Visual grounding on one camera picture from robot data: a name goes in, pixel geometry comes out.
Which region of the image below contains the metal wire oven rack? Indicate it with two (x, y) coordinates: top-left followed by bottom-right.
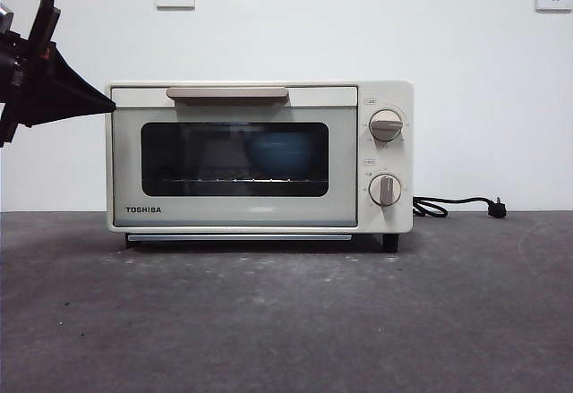
(141, 176), (327, 185)

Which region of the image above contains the cream glass oven door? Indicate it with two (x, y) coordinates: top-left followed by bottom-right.
(110, 87), (358, 228)

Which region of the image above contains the grey oven crumb tray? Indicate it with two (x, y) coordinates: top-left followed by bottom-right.
(126, 233), (353, 243)

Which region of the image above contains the black power cable with plug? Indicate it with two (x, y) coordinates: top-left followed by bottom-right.
(411, 195), (509, 220)

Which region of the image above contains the beige temperature knob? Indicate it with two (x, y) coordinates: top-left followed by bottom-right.
(369, 109), (406, 143)

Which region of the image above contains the blue ribbed bowl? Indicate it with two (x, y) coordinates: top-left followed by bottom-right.
(244, 132), (317, 178)

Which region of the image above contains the beige timer knob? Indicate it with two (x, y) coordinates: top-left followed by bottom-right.
(367, 173), (403, 209)

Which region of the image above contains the cream Toshiba toaster oven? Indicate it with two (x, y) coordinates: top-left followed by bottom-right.
(106, 80), (415, 253)

